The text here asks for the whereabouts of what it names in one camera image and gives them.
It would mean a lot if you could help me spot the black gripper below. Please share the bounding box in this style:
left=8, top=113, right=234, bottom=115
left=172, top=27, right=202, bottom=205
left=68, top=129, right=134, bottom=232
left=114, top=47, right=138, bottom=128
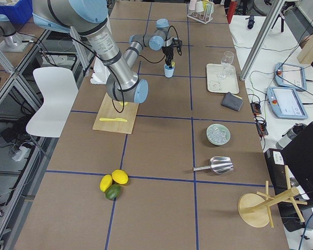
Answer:
left=162, top=37, right=183, bottom=68

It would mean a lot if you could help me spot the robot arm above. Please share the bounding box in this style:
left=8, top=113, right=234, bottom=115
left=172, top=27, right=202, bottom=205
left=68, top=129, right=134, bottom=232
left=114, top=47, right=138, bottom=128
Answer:
left=0, top=14, right=33, bottom=53
left=32, top=0, right=182, bottom=104

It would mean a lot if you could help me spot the light blue cup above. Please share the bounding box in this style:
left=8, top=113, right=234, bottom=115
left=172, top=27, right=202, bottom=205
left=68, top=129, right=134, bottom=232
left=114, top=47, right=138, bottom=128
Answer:
left=164, top=64, right=175, bottom=78

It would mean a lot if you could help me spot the cream bear tray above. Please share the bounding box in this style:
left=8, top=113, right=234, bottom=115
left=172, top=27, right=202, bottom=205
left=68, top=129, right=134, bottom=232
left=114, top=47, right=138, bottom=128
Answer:
left=206, top=64, right=239, bottom=94

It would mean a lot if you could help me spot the clear wine glass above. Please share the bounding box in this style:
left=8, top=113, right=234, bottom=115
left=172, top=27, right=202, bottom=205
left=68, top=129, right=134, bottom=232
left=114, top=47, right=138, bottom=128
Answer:
left=216, top=51, right=234, bottom=79

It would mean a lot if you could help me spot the grey folded cloth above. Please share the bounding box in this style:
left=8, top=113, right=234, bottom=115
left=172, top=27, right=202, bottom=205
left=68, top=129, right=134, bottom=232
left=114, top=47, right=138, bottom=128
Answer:
left=221, top=92, right=244, bottom=111

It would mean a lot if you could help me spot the red cylinder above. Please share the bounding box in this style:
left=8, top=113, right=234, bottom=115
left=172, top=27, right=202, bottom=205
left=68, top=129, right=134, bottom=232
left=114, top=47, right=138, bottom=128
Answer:
left=226, top=0, right=237, bottom=24

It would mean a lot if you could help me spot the wooden cutting board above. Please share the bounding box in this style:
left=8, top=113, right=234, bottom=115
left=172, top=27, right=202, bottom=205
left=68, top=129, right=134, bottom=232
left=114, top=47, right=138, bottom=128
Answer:
left=92, top=94, right=139, bottom=134

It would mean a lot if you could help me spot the yellow plastic knife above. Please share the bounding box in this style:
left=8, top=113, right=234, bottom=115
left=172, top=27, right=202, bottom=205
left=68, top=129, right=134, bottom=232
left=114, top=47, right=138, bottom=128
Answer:
left=99, top=117, right=128, bottom=122

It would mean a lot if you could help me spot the green bowl of ice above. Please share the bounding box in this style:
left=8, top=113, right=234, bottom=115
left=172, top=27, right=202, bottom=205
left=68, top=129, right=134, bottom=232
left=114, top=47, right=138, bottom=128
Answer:
left=206, top=124, right=231, bottom=146

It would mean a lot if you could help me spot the white chair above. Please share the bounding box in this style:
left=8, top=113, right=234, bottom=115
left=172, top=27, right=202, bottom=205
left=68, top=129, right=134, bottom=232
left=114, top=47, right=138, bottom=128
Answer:
left=26, top=67, right=78, bottom=138

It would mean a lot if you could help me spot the metal ice scoop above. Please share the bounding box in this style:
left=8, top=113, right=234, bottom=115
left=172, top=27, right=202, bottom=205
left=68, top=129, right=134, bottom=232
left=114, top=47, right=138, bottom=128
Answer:
left=193, top=156, right=234, bottom=174

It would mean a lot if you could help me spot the far blue teach pendant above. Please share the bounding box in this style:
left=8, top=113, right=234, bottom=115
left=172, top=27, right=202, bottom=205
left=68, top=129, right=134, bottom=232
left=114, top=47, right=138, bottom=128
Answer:
left=274, top=62, right=307, bottom=91

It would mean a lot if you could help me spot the blue teach pendant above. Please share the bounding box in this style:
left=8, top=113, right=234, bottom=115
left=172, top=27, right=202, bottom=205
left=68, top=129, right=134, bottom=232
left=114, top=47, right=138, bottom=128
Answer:
left=267, top=87, right=308, bottom=120
left=274, top=62, right=307, bottom=91

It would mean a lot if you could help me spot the near blue teach pendant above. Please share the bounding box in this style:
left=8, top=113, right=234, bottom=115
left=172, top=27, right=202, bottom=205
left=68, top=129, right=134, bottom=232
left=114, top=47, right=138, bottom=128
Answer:
left=267, top=87, right=308, bottom=120

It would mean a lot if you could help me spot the green lime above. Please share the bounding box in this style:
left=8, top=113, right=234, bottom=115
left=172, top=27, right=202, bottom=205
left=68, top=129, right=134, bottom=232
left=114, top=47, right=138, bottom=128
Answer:
left=105, top=184, right=121, bottom=200

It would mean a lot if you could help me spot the blue storage crate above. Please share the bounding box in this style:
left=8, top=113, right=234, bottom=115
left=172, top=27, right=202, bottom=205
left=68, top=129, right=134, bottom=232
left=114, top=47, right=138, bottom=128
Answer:
left=0, top=0, right=32, bottom=24

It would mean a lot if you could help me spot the black monitor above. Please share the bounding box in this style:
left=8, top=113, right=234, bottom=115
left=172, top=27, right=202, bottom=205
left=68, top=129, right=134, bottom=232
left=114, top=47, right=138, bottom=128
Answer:
left=264, top=122, right=313, bottom=229

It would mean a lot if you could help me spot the wooden mug tree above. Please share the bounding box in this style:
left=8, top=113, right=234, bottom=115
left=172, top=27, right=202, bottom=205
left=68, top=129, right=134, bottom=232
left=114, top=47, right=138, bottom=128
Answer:
left=237, top=165, right=307, bottom=228

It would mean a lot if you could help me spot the white wire cup rack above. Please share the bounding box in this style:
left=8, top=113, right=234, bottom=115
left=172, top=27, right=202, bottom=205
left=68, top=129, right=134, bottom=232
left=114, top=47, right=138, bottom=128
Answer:
left=187, top=0, right=214, bottom=24

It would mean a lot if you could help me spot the aluminium frame post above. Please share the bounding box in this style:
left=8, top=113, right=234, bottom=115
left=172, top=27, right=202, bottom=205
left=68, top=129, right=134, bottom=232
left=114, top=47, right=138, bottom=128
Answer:
left=239, top=0, right=285, bottom=81

